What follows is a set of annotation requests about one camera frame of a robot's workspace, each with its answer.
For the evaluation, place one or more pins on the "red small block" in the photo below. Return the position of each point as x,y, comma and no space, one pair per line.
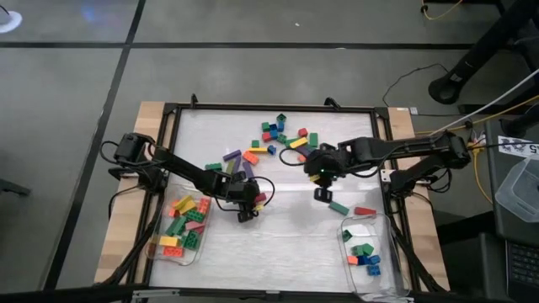
302,132
266,137

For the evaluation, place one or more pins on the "green hollow small block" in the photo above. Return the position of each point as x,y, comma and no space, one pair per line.
281,118

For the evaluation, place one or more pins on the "dark red long block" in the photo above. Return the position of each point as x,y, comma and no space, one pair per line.
261,198

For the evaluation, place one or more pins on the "olive long block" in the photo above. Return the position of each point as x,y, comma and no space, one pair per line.
230,167

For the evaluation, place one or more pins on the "white round floor disc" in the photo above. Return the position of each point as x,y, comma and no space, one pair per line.
12,25

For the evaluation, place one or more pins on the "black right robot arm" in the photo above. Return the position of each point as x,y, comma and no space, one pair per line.
400,147

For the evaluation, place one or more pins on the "yellow thin long block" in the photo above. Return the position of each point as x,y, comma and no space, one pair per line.
257,150

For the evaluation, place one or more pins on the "purple long block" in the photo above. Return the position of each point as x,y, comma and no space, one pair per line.
232,155
237,165
248,169

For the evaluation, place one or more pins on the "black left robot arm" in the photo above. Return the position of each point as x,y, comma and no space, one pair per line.
185,168

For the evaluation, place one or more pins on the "orange studded brick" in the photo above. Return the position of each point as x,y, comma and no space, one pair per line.
250,157
204,206
174,212

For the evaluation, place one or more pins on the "black stand base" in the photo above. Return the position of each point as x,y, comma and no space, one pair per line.
446,88

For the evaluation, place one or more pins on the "dark side cabinet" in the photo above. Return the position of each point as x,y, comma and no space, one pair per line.
501,227

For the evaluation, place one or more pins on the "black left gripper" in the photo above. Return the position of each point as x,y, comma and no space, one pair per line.
240,193

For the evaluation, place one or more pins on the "dark grey stand foot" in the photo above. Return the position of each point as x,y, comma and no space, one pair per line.
12,187

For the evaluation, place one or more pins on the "green studded brick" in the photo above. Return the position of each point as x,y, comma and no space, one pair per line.
195,216
182,222

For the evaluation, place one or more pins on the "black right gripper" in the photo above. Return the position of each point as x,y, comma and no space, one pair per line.
324,168

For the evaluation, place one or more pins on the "black keyboard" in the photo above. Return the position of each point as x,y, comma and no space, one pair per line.
524,265

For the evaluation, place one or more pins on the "white printed label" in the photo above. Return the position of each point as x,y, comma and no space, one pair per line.
516,147

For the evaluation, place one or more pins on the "clear plastic tub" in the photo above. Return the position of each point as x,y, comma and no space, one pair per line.
522,193

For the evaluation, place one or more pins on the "red studded brick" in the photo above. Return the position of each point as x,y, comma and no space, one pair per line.
172,251

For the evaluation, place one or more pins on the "pink brick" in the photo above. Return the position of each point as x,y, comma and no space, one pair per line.
195,225

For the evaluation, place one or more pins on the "yellow brick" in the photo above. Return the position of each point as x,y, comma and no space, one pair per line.
298,142
168,241
190,208

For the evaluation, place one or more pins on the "clear plastic bin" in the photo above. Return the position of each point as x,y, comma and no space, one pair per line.
156,252
379,286

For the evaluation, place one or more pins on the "green long block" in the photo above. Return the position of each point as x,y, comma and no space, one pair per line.
312,147
172,228
288,143
339,208

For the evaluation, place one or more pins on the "green small studded block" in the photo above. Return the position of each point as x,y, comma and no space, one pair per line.
346,235

